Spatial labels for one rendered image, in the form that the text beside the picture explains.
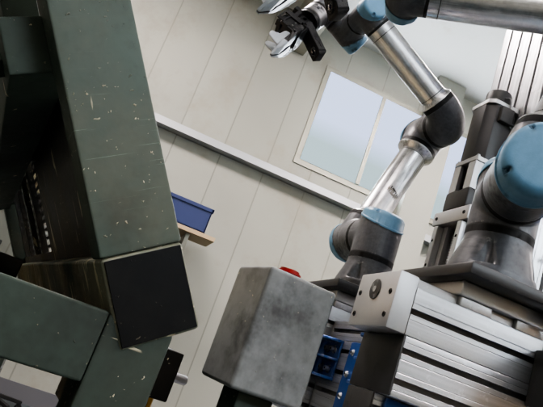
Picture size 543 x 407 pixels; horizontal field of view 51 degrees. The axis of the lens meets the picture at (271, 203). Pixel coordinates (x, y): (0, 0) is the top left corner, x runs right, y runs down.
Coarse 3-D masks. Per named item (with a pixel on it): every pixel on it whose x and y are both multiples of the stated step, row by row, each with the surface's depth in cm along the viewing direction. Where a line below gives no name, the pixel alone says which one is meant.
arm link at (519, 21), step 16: (400, 0) 113; (416, 0) 114; (432, 0) 113; (448, 0) 112; (464, 0) 112; (480, 0) 111; (496, 0) 110; (512, 0) 110; (528, 0) 109; (400, 16) 118; (416, 16) 117; (432, 16) 116; (448, 16) 114; (464, 16) 113; (480, 16) 112; (496, 16) 111; (512, 16) 110; (528, 16) 110; (528, 32) 113
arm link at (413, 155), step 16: (416, 128) 170; (400, 144) 172; (416, 144) 167; (432, 144) 166; (400, 160) 167; (416, 160) 167; (432, 160) 170; (384, 176) 166; (400, 176) 164; (384, 192) 162; (400, 192) 164; (384, 208) 161; (336, 240) 159; (336, 256) 162
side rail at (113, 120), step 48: (48, 0) 72; (96, 0) 74; (48, 48) 76; (96, 48) 74; (96, 96) 73; (144, 96) 76; (96, 144) 73; (144, 144) 75; (96, 192) 72; (144, 192) 75; (96, 240) 72; (144, 240) 74
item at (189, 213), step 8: (176, 200) 411; (184, 200) 412; (176, 208) 410; (184, 208) 412; (192, 208) 414; (200, 208) 415; (208, 208) 416; (176, 216) 409; (184, 216) 411; (192, 216) 413; (200, 216) 414; (208, 216) 416; (184, 224) 410; (192, 224) 412; (200, 224) 413; (200, 232) 413
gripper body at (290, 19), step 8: (296, 8) 162; (280, 16) 156; (288, 16) 157; (296, 16) 158; (304, 16) 162; (312, 16) 161; (280, 24) 156; (288, 24) 155; (296, 24) 157; (304, 24) 157; (280, 32) 159; (304, 32) 157; (296, 40) 157
